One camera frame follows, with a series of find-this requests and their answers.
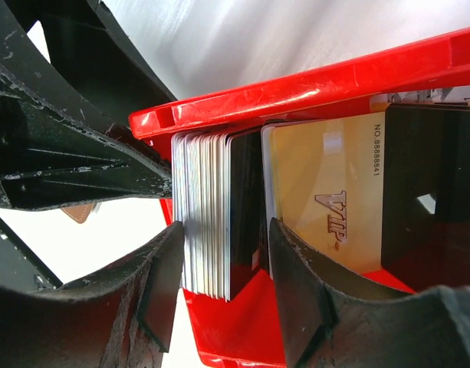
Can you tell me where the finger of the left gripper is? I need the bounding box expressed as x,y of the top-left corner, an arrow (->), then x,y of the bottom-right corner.
0,63 -> 173,210
0,1 -> 175,126

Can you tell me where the black card in bin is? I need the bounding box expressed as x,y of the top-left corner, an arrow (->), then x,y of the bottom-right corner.
382,104 -> 470,291

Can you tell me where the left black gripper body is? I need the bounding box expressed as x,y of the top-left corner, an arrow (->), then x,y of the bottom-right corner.
0,218 -> 62,292

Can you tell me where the red plastic card bin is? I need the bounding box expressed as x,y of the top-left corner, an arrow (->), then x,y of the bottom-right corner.
129,27 -> 470,367

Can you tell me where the brown leather card holder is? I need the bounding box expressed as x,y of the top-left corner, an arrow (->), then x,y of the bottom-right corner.
61,203 -> 96,224

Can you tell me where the gold VIP card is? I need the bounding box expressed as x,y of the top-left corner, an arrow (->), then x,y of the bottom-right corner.
261,112 -> 386,274

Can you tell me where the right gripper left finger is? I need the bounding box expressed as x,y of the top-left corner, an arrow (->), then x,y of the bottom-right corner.
0,222 -> 184,367

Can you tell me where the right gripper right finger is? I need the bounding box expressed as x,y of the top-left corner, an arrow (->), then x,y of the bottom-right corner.
269,219 -> 470,367

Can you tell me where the stack of cards in bin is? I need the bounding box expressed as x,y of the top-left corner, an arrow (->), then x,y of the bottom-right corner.
171,129 -> 268,301

